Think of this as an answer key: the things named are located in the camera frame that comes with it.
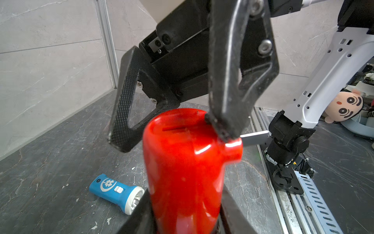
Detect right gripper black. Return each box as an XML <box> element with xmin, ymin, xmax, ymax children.
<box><xmin>107</xmin><ymin>0</ymin><xmax>303</xmax><ymax>154</ymax></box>

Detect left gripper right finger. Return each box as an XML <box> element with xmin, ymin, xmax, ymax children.
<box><xmin>219</xmin><ymin>185</ymin><xmax>257</xmax><ymax>234</ymax></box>

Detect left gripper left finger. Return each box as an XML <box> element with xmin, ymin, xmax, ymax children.
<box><xmin>117</xmin><ymin>190</ymin><xmax>155</xmax><ymax>234</ymax></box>

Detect blue flashlight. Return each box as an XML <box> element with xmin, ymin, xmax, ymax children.
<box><xmin>89</xmin><ymin>174</ymin><xmax>145</xmax><ymax>215</ymax></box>

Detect red flashlight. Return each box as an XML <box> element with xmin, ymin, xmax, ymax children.
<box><xmin>142</xmin><ymin>108</ymin><xmax>271</xmax><ymax>234</ymax></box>

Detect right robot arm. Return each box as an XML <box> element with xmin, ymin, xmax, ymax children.
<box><xmin>108</xmin><ymin>1</ymin><xmax>374</xmax><ymax>169</ymax></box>

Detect cartoon face doll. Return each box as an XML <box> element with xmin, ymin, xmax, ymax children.
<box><xmin>323</xmin><ymin>91</ymin><xmax>364</xmax><ymax>124</ymax></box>

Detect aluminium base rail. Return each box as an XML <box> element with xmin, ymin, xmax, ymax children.
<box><xmin>251</xmin><ymin>106</ymin><xmax>344</xmax><ymax>234</ymax></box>

